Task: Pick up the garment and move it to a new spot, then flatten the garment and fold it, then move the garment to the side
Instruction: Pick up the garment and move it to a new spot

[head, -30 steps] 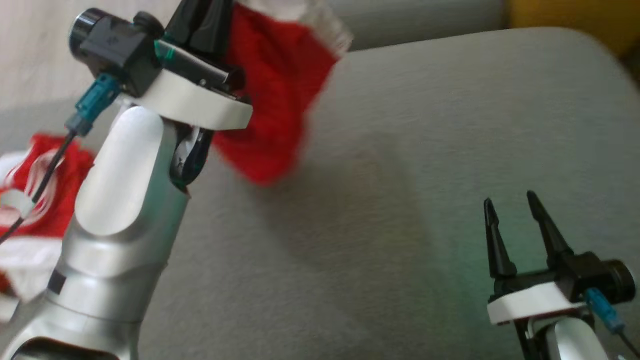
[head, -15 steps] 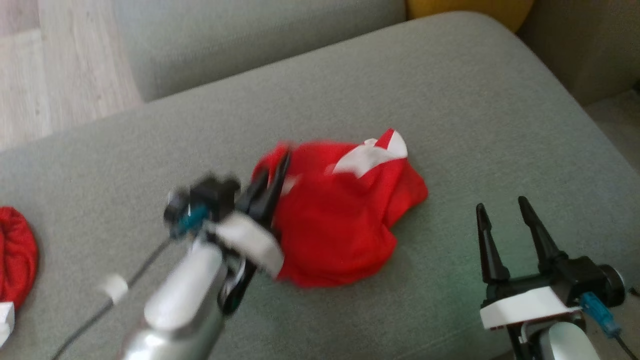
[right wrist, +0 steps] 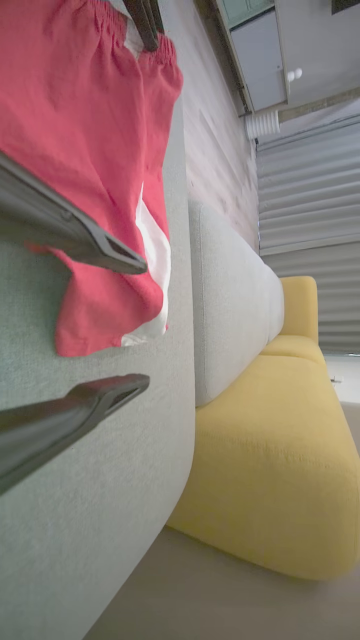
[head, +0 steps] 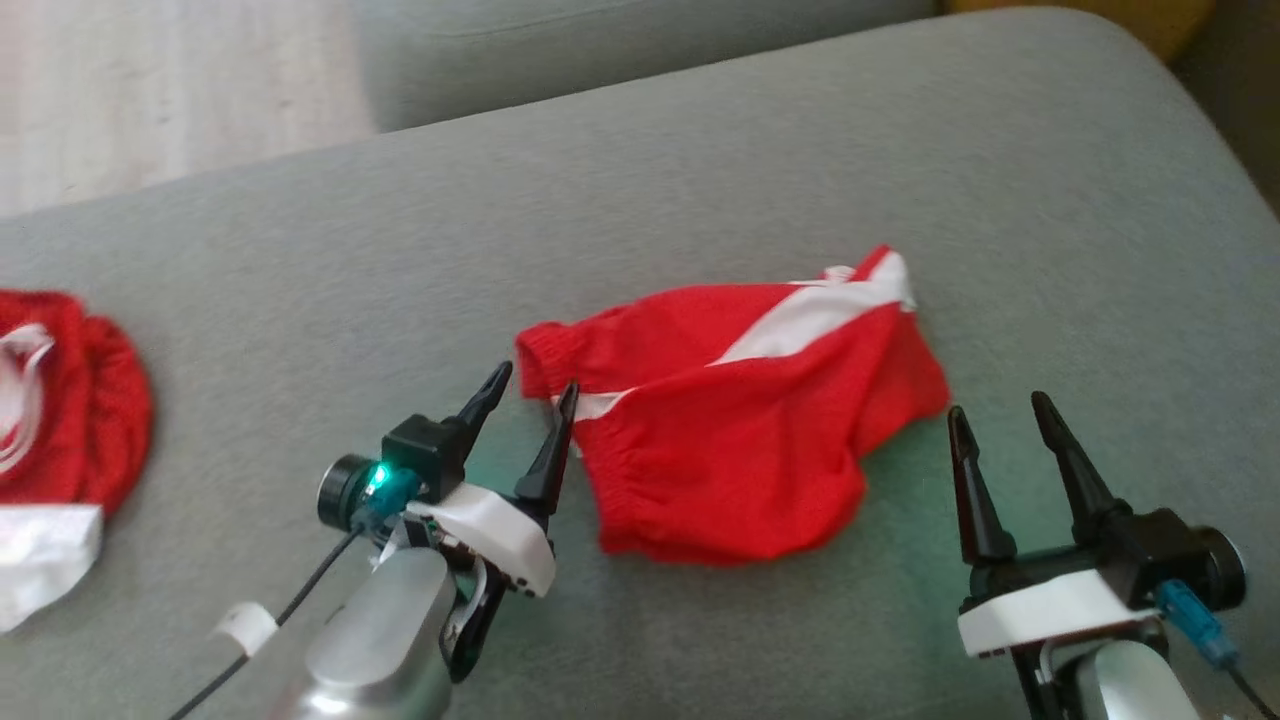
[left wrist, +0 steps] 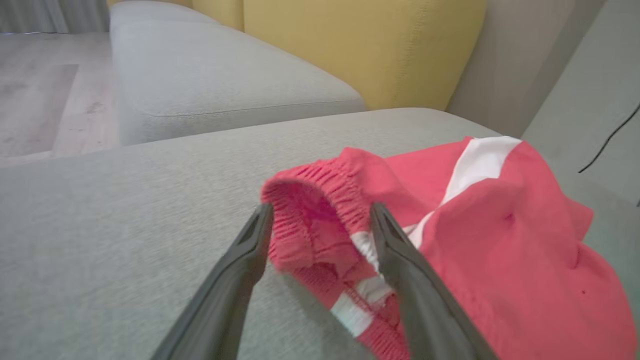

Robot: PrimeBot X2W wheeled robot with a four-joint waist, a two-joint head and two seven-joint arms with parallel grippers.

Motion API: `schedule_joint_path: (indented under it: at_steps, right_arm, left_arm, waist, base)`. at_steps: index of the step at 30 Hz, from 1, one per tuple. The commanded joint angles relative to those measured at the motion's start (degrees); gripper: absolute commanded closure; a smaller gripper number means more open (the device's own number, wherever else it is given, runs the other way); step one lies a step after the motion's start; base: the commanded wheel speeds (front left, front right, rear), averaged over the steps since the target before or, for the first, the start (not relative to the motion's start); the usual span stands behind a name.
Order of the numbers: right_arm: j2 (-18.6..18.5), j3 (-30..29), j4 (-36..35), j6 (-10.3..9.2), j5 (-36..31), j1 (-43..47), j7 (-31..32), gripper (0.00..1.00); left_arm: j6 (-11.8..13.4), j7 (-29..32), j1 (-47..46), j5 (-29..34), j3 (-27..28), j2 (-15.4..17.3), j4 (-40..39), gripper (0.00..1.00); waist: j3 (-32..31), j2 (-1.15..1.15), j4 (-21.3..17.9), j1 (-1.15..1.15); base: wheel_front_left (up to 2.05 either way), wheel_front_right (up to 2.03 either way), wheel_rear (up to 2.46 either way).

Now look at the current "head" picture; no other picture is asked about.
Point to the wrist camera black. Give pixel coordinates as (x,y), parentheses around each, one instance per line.
(420,455)
(1180,555)

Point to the small grey sofa seat cushion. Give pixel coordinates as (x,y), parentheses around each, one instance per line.
(560,50)

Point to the red basketball jersey white trim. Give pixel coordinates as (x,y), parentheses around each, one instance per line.
(90,400)

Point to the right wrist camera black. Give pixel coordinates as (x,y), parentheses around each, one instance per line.
(1180,555)

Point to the red shorts with white stripe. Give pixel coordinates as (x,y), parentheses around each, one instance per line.
(740,440)

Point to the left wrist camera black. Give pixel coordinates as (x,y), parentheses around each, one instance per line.
(420,455)

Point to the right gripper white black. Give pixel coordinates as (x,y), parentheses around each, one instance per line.
(1050,605)

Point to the white tape tag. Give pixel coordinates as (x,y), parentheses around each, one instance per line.
(245,628)

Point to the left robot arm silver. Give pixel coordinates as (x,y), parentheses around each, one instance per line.
(385,640)

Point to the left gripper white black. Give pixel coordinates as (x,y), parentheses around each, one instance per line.
(495,535)

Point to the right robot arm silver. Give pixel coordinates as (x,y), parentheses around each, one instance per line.
(1130,685)

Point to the large grey sofa seat cushion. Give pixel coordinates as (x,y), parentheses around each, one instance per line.
(700,180)

